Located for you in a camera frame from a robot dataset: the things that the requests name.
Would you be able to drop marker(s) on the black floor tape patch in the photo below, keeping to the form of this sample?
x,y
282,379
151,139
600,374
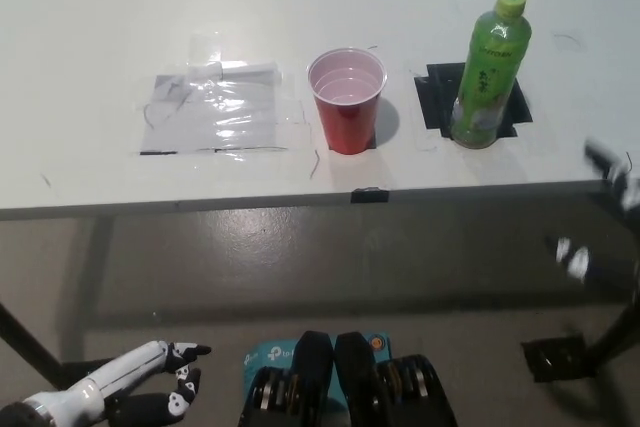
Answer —
x,y
550,362
75,372

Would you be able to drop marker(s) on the black left robot body block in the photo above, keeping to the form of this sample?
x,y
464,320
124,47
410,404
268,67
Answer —
x,y
310,372

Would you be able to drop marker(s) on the red plastic cup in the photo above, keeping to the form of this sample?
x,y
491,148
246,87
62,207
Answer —
x,y
347,117

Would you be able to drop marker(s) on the green tea plastic bottle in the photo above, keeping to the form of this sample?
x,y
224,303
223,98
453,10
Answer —
x,y
490,72

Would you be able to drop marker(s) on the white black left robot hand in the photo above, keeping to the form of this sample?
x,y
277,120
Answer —
x,y
120,372

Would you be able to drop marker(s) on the large black tape square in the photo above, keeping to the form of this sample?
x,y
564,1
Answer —
x,y
435,97

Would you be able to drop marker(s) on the black table leg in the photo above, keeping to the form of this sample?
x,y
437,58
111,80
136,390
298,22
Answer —
x,y
615,337
25,342

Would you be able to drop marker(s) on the black tape on table edge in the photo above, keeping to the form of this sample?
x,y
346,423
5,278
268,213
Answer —
x,y
370,195

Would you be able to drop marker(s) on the paper sheet under clear film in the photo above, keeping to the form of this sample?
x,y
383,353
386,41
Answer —
x,y
210,112

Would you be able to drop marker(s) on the teal tp-link box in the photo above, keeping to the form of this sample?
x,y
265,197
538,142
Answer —
x,y
270,354

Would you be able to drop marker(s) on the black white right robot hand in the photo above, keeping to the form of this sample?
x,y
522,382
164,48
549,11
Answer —
x,y
600,152

